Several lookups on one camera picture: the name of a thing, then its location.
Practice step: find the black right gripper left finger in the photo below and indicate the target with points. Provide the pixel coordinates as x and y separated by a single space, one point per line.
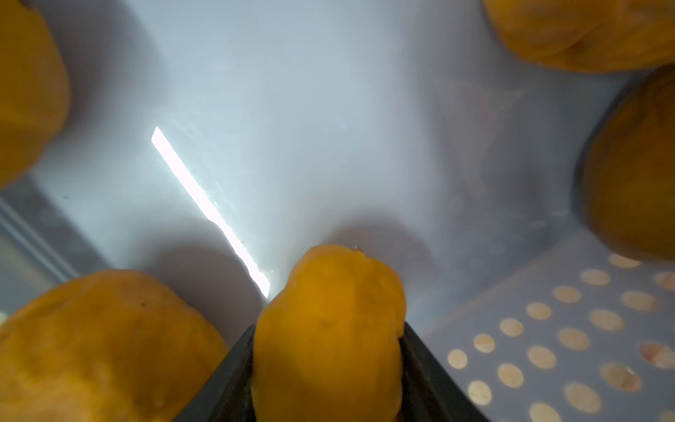
226 396

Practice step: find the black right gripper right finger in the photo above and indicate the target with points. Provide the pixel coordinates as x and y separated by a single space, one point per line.
429 393

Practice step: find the light blue perforated plastic basket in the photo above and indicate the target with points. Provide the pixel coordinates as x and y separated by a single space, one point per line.
212 143

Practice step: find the brown potato right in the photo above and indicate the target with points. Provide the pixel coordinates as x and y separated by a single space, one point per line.
628 174

